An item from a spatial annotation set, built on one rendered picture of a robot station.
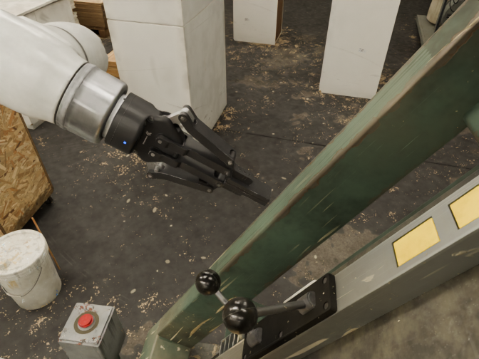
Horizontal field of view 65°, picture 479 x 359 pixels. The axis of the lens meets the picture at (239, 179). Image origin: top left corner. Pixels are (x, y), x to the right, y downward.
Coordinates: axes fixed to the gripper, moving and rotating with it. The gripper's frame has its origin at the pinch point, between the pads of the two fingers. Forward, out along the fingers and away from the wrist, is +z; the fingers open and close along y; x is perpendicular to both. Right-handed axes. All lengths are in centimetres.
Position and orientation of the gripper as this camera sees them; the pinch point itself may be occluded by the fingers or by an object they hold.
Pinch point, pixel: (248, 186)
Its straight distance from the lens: 54.1
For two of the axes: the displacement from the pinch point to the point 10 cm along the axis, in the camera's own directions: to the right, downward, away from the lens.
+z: 8.6, 4.5, 2.4
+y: -5.0, 6.1, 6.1
